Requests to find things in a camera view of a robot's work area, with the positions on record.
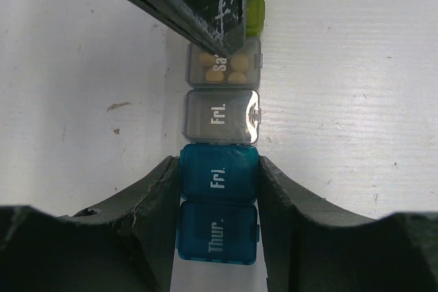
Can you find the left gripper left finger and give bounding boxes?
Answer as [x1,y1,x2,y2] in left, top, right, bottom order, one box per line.
[1,156,180,291]

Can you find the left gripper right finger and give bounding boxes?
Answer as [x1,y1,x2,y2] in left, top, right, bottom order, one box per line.
[257,157,437,291]

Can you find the multicolour weekly pill organizer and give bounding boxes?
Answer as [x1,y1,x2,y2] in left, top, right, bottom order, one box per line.
[177,17,263,265]

